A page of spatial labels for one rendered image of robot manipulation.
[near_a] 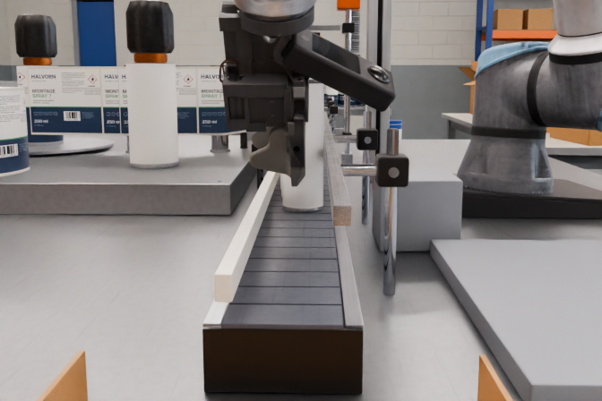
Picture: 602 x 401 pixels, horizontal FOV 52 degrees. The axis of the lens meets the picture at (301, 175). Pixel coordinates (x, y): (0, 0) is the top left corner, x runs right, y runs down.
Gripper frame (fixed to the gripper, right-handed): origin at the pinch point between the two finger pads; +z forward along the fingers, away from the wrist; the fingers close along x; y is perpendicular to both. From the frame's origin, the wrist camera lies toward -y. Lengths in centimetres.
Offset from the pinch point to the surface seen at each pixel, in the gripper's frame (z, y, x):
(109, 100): 27, 43, -59
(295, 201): 6.3, 0.8, -2.7
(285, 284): -5.7, 0.8, 20.8
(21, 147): 20, 49, -31
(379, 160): -7.9, -7.6, 7.5
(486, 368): -10.8, -12.1, 31.7
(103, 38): 350, 294, -730
